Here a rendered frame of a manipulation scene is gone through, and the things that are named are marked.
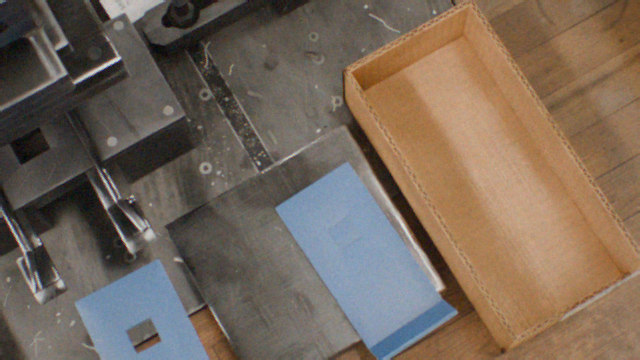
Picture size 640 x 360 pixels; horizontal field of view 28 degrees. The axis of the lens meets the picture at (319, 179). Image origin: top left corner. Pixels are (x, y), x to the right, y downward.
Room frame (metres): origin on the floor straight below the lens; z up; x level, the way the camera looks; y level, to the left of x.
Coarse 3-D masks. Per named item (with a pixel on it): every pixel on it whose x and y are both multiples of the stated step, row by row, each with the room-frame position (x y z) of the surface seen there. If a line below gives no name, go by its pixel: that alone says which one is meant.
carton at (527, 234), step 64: (384, 64) 0.37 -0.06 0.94; (448, 64) 0.38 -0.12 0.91; (512, 64) 0.35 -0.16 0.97; (384, 128) 0.31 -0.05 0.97; (448, 128) 0.32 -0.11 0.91; (512, 128) 0.32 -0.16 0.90; (448, 192) 0.27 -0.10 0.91; (512, 192) 0.26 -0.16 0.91; (576, 192) 0.25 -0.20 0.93; (448, 256) 0.21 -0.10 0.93; (512, 256) 0.21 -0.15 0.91; (576, 256) 0.20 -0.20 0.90; (512, 320) 0.16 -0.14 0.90
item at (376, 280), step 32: (320, 192) 0.27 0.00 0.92; (352, 192) 0.27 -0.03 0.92; (288, 224) 0.25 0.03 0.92; (320, 224) 0.25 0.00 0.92; (384, 224) 0.24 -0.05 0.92; (320, 256) 0.22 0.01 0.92; (352, 256) 0.22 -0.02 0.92; (384, 256) 0.22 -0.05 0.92; (352, 288) 0.19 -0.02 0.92; (384, 288) 0.19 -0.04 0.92; (416, 288) 0.19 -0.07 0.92; (352, 320) 0.17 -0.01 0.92; (384, 320) 0.16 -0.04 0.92; (416, 320) 0.16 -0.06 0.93; (384, 352) 0.14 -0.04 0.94
